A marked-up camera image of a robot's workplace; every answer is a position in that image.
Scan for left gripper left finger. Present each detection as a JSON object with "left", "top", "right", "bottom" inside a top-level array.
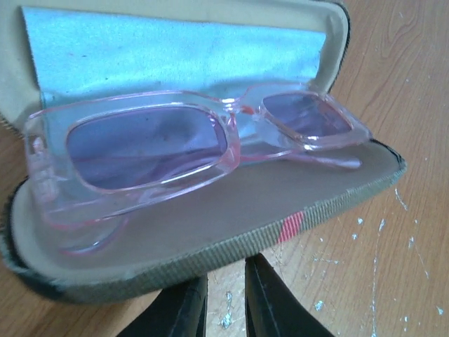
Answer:
[{"left": 118, "top": 275, "right": 208, "bottom": 337}]

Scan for light blue cleaning cloth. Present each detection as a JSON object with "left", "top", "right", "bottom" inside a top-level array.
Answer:
[{"left": 22, "top": 7, "right": 327, "bottom": 112}]

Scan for plaid glasses case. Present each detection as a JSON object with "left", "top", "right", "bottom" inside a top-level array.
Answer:
[{"left": 1, "top": 1, "right": 407, "bottom": 303}]

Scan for pink transparent sunglasses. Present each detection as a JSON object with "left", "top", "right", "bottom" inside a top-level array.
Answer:
[{"left": 24, "top": 83, "right": 372, "bottom": 254}]

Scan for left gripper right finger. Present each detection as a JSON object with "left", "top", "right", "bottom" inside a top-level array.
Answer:
[{"left": 245, "top": 254, "right": 333, "bottom": 337}]

